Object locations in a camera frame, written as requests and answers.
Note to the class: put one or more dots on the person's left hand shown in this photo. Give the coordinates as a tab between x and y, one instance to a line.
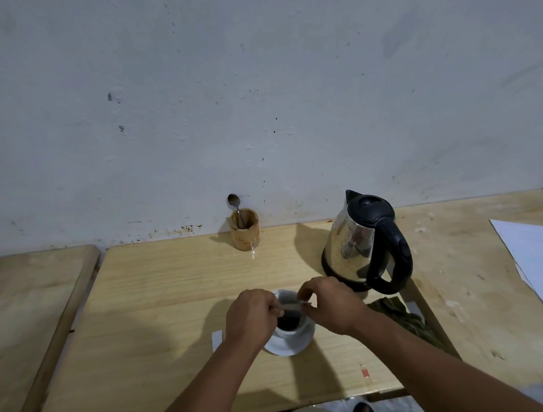
248	318

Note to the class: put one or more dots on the person's right hand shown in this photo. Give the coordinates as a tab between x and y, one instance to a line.
337	307

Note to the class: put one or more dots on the person's right thumb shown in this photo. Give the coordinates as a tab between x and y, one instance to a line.
313	314

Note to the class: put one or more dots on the person's left thumb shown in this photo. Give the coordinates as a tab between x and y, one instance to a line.
276	310

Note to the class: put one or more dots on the small silver sachet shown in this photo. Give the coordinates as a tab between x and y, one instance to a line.
293	304

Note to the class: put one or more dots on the person's left forearm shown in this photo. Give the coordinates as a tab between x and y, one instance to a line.
214	377

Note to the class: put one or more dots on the person's right forearm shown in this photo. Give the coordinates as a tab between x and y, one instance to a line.
428	365

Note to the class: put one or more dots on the white cup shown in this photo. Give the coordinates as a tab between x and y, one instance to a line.
292	329

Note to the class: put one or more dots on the white saucer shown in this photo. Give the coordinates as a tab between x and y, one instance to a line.
288	346

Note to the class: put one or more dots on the small white paper strip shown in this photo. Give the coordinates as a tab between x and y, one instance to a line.
217	340

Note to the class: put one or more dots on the red and white scrap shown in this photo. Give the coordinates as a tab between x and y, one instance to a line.
365	372

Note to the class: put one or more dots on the glass tumbler with brown residue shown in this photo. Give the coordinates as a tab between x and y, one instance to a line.
245	235

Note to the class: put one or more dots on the green cloth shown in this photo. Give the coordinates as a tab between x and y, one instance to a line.
409	320

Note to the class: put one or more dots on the black shoe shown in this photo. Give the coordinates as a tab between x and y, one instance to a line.
363	408

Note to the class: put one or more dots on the metal spoon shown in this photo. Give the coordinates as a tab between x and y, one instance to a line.
234	201

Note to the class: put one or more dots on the white paper sheet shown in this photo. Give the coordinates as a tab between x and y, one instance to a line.
524	250

